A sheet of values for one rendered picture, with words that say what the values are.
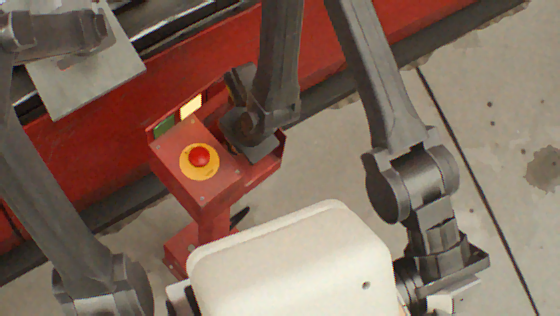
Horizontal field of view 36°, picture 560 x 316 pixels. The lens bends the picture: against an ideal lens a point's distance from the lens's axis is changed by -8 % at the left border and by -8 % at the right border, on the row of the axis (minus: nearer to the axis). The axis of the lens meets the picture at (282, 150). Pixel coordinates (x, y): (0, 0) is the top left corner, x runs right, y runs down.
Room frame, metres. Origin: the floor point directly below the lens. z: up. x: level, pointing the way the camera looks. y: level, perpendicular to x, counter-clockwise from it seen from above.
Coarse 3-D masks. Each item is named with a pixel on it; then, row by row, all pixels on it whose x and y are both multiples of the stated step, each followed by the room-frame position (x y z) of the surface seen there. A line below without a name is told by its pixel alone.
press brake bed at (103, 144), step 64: (256, 0) 0.99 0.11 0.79; (320, 0) 1.10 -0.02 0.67; (384, 0) 1.24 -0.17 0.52; (448, 0) 1.41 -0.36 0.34; (512, 0) 1.68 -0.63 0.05; (192, 64) 0.89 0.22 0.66; (256, 64) 1.00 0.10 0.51; (320, 64) 1.13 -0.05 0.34; (64, 128) 0.68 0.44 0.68; (128, 128) 0.78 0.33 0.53; (64, 192) 0.65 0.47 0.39; (128, 192) 0.81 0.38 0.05; (0, 256) 0.54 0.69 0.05
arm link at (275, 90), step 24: (264, 0) 0.73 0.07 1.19; (288, 0) 0.71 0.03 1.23; (264, 24) 0.71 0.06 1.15; (288, 24) 0.70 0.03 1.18; (264, 48) 0.70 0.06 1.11; (288, 48) 0.69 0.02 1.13; (264, 72) 0.68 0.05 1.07; (288, 72) 0.68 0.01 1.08; (264, 96) 0.65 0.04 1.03; (288, 96) 0.67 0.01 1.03; (264, 120) 0.63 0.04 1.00; (288, 120) 0.65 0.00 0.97
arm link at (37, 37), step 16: (0, 16) 0.41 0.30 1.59; (16, 16) 0.41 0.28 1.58; (32, 16) 0.49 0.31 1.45; (48, 16) 0.52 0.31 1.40; (64, 16) 0.56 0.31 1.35; (80, 16) 0.58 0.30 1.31; (0, 32) 0.39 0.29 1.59; (16, 32) 0.40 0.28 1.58; (32, 32) 0.42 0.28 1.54; (48, 32) 0.50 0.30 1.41; (64, 32) 0.53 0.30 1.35; (80, 32) 0.56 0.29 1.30; (16, 48) 0.38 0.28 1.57; (32, 48) 0.44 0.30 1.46; (48, 48) 0.47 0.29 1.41; (64, 48) 0.51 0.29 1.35; (80, 48) 0.54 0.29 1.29; (16, 64) 0.43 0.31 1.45
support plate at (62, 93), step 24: (24, 0) 0.78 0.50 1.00; (120, 48) 0.71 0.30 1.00; (48, 72) 0.64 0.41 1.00; (72, 72) 0.65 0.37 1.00; (96, 72) 0.66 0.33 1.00; (120, 72) 0.67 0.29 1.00; (144, 72) 0.68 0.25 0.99; (48, 96) 0.60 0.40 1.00; (72, 96) 0.61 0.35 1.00; (96, 96) 0.62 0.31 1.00
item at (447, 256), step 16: (448, 224) 0.42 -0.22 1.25; (416, 240) 0.40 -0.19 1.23; (432, 240) 0.40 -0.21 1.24; (448, 240) 0.40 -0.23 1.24; (464, 240) 0.41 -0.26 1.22; (416, 256) 0.38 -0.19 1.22; (432, 256) 0.38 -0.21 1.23; (448, 256) 0.38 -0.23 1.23; (464, 256) 0.39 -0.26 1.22; (480, 256) 0.40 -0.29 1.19; (432, 272) 0.36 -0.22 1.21; (448, 272) 0.37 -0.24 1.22; (464, 272) 0.37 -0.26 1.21; (416, 288) 0.34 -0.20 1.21; (432, 288) 0.34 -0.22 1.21
